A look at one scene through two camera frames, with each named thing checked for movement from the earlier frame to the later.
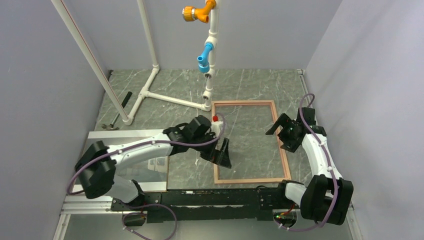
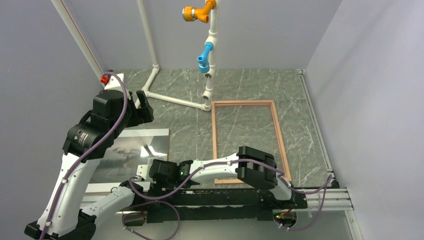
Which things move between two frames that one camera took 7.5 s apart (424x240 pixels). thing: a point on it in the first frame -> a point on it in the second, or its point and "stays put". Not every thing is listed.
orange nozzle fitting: x=190 y=13 stays put
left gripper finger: x=206 y=154 -> x=148 y=114
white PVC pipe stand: x=210 y=75 stays put
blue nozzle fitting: x=203 y=64 stays put
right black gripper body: x=286 y=135 -> x=158 y=185
